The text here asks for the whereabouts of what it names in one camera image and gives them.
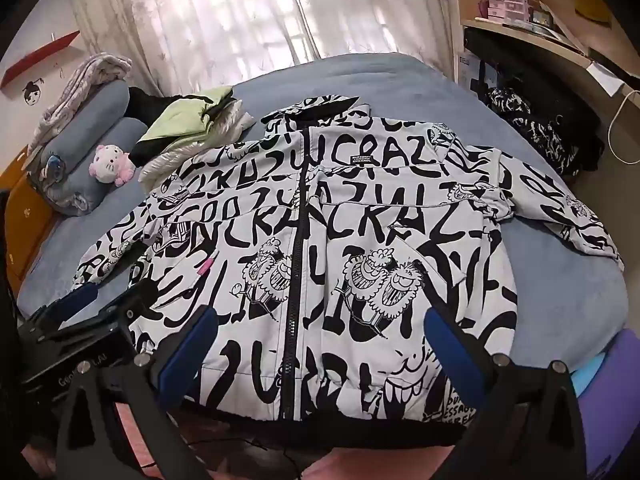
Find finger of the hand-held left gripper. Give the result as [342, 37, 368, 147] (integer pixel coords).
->
[85, 284, 153, 333]
[27, 281, 100, 328]

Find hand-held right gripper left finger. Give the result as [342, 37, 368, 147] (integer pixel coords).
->
[55, 306, 221, 480]

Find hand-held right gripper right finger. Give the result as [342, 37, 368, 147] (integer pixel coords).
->
[424, 305, 588, 480]

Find black and white printed jacket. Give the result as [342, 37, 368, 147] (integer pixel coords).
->
[70, 94, 625, 448]

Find orange wooden headboard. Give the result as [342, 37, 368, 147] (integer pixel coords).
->
[0, 160, 56, 291]

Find blue bed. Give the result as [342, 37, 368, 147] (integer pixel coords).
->
[10, 52, 631, 391]

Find blue pillow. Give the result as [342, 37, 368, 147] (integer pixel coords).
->
[27, 80, 133, 161]
[42, 117, 151, 217]

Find light blue cloth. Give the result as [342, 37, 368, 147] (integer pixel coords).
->
[570, 355, 608, 396]

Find white and pink cat plush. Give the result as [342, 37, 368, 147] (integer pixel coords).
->
[90, 144, 137, 187]

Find silver white folded jacket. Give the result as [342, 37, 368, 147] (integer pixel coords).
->
[137, 102, 256, 187]

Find purple cloth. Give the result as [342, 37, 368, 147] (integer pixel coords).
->
[572, 327, 640, 480]

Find grey striped blanket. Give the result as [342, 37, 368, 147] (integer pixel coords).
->
[40, 54, 133, 133]

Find black white patterned garment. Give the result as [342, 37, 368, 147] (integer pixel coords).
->
[487, 87, 601, 177]

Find white box blue label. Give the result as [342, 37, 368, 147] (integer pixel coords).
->
[460, 50, 483, 86]

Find black hanging cloth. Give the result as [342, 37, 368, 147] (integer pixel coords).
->
[462, 27, 601, 111]

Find white floral curtain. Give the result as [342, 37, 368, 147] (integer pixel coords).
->
[70, 0, 461, 96]

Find white paper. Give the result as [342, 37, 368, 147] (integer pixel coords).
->
[585, 60, 628, 96]

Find pink storage boxes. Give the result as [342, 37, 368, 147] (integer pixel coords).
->
[484, 0, 531, 21]

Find yellow envelope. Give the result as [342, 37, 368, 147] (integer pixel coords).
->
[575, 5, 613, 28]

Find cartoon face wall sticker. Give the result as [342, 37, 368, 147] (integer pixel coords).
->
[21, 79, 47, 106]

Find red wall shelf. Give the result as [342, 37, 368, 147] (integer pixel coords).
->
[0, 30, 81, 88]

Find white cable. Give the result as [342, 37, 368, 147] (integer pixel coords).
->
[607, 87, 640, 166]

